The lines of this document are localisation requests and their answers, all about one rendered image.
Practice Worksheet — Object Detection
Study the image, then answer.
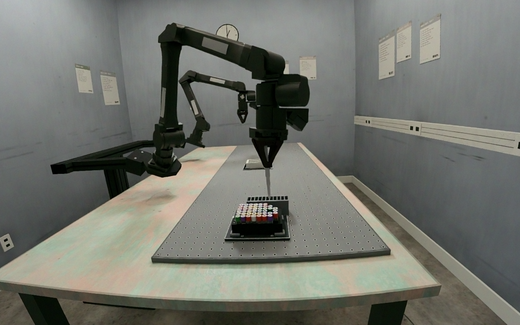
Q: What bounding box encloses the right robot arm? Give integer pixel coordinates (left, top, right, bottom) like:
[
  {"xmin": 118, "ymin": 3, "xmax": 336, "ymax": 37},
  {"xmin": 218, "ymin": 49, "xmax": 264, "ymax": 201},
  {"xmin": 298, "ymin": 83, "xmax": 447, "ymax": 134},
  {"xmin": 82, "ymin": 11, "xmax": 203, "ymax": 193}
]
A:
[{"xmin": 148, "ymin": 23, "xmax": 310, "ymax": 172}]

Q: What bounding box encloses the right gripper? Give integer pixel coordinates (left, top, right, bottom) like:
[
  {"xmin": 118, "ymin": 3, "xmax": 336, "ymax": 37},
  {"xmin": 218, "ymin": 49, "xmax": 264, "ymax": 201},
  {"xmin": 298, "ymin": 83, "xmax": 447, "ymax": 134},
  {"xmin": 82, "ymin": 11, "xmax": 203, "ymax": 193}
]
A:
[{"xmin": 249, "ymin": 105, "xmax": 288, "ymax": 168}]

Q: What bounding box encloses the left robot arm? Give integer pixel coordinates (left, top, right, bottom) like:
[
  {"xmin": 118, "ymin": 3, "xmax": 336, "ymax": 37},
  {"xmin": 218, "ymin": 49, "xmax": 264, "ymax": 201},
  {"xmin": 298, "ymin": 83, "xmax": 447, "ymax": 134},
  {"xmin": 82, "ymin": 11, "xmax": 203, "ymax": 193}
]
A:
[{"xmin": 178, "ymin": 70, "xmax": 257, "ymax": 144}]

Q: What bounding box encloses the white tube carrier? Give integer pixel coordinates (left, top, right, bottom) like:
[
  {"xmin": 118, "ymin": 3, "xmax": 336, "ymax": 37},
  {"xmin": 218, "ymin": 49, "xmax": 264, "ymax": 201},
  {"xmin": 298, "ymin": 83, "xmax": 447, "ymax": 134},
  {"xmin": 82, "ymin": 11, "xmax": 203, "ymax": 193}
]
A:
[{"xmin": 246, "ymin": 159, "xmax": 264, "ymax": 168}]

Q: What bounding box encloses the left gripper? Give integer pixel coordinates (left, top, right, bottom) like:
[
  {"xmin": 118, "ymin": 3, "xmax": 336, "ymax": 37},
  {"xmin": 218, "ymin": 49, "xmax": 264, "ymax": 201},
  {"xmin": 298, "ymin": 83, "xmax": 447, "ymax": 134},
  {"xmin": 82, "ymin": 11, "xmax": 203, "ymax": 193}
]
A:
[{"xmin": 237, "ymin": 101, "xmax": 248, "ymax": 123}]

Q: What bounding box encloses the black vial rack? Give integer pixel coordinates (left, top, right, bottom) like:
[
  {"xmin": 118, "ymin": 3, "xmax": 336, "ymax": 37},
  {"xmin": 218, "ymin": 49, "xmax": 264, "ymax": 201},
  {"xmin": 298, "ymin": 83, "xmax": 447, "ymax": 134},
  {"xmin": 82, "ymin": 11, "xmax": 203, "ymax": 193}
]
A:
[{"xmin": 232, "ymin": 209, "xmax": 283, "ymax": 235}]

